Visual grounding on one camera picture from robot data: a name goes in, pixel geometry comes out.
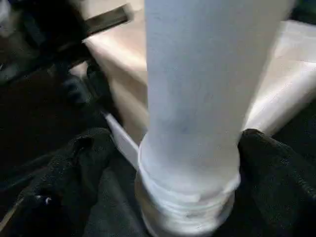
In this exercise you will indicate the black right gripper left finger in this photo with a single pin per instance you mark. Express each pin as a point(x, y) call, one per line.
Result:
point(61, 187)

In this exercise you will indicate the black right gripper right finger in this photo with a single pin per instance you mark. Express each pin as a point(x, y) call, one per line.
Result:
point(279, 187)

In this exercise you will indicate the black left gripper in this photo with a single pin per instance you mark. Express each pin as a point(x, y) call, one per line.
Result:
point(37, 42)

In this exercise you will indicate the white plastic table top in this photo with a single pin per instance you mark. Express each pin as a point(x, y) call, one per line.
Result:
point(118, 74)

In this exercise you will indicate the white plastic table leg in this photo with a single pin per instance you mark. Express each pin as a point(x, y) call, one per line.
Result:
point(192, 98)

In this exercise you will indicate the black work mat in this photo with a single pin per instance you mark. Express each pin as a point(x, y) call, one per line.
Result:
point(37, 123)

